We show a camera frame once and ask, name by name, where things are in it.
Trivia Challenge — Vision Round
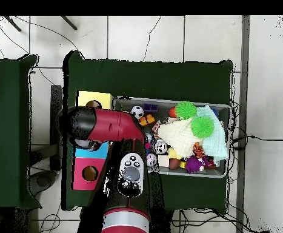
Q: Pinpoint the black stand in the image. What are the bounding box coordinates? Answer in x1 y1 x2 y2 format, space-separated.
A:
29 84 63 172

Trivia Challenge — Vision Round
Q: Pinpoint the cream cloth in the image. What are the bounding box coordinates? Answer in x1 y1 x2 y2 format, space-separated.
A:
156 118 204 158

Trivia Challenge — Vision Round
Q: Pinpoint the black tripod leg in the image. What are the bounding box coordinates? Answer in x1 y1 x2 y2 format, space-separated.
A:
4 16 22 32
60 16 78 31

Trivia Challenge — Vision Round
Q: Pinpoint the small baseball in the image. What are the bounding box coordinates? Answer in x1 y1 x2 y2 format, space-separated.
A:
145 153 158 167

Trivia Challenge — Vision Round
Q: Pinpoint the tiger plush keychain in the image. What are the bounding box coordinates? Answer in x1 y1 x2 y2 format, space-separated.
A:
192 142 205 159

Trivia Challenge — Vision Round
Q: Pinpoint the grey round base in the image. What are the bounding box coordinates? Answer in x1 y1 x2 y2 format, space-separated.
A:
29 170 58 196

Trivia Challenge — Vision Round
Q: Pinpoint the small soccer ball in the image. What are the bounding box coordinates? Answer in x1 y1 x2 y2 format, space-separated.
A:
130 105 145 120

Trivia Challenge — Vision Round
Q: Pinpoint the orange toy building block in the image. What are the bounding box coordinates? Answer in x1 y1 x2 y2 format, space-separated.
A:
138 113 156 127

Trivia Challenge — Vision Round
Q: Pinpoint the mint green cloth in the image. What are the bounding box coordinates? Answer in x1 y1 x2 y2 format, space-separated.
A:
195 104 229 163

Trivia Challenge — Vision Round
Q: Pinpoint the green spiky rubber ball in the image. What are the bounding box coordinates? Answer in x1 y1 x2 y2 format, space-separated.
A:
190 116 215 138
175 100 198 120

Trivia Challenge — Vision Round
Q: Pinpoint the black cable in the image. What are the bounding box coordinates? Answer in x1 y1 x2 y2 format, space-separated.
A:
231 135 283 149

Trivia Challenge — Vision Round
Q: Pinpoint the wooden box with three holes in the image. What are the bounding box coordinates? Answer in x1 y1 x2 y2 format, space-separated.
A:
70 90 115 191

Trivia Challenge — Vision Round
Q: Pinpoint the dark green tablecloth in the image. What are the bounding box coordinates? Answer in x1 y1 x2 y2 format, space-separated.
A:
62 50 234 211
0 54 41 209

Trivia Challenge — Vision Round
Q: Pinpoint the silver mesh bin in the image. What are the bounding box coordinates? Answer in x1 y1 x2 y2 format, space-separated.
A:
112 96 233 179

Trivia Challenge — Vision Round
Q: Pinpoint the purple spiky rubber toy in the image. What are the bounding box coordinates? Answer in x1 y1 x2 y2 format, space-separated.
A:
184 155 210 174

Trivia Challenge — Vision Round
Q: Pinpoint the silver can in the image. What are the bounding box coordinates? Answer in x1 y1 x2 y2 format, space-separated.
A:
152 139 168 155

